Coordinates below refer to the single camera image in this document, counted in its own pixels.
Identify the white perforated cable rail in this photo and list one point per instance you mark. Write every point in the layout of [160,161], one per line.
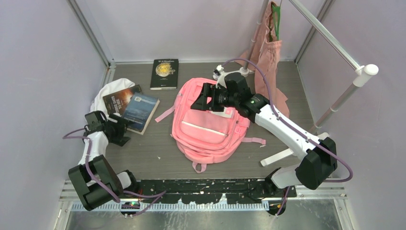
[159,207]

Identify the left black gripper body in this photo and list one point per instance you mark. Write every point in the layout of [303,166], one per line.
[117,130]

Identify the pink hanging garment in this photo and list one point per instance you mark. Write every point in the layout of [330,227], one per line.
[266,55]

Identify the blue grey book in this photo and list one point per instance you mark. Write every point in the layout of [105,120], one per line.
[139,112]

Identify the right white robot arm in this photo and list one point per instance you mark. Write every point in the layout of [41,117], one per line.
[317,156]

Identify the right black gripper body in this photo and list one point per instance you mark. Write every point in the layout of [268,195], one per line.
[222,98]

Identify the green clothes hanger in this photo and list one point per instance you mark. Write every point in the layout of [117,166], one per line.
[276,18]

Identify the black book gold cover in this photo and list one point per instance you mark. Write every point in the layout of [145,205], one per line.
[164,74]

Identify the white clothes rack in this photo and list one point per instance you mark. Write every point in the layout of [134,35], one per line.
[363,73]

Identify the white cloth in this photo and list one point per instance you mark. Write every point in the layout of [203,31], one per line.
[112,87]

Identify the pink student backpack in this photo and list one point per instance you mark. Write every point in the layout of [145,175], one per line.
[205,137]

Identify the dark book orange cover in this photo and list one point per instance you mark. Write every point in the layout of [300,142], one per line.
[117,102]

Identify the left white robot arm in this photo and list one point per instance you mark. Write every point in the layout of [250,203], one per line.
[93,179]

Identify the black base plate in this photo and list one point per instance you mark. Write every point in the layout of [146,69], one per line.
[207,191]

